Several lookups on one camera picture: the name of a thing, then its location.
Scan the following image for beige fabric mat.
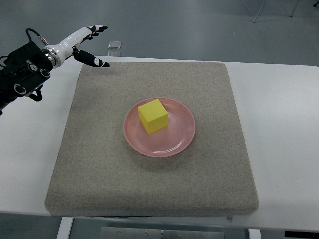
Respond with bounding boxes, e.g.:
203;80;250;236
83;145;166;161
45;62;259;217

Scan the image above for metal chair legs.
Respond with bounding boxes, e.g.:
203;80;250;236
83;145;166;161
239;0;319;23

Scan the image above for grey metal base plate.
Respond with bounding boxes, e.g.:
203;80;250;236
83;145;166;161
99;227;225;239

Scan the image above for yellow foam block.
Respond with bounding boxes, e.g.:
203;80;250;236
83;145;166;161
138;99;168;134

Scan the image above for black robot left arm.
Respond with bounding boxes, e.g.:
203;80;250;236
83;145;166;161
0;28;56;110

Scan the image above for floor socket cover plate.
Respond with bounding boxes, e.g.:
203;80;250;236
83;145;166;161
108;41;122;49

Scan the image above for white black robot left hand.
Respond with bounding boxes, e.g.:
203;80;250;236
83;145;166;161
42;25;110;68

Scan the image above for pink plate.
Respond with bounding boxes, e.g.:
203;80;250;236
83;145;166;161
123;97;196;157

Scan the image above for white table leg frame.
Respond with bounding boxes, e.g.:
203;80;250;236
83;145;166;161
56;217;74;239

